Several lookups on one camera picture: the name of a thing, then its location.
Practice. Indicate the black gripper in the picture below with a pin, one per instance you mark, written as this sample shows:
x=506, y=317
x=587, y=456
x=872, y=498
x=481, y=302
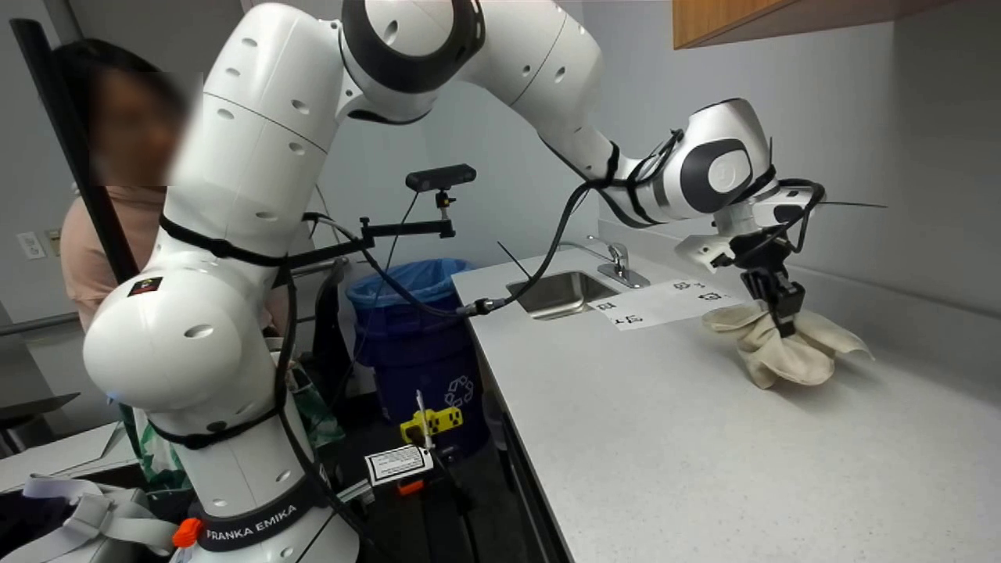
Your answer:
x=758, y=236

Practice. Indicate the cream cloth towel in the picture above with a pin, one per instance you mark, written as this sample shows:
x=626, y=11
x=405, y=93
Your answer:
x=801, y=359

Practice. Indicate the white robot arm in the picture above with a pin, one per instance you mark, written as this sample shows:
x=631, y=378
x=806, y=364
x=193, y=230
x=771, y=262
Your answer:
x=182, y=339

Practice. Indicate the white paper sheet with markers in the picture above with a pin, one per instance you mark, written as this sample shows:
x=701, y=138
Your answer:
x=664, y=302

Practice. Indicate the chrome sink faucet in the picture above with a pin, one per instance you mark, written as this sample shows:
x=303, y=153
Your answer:
x=617, y=268

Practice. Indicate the stainless steel sink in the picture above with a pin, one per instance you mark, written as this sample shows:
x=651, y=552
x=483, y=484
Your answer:
x=559, y=292

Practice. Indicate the blue trash bin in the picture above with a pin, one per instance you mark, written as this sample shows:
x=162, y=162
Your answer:
x=418, y=350

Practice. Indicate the person in pink shirt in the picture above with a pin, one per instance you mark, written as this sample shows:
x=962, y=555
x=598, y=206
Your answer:
x=83, y=259

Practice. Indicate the black camera on stand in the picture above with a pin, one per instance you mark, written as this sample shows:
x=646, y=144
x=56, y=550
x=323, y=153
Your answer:
x=438, y=181

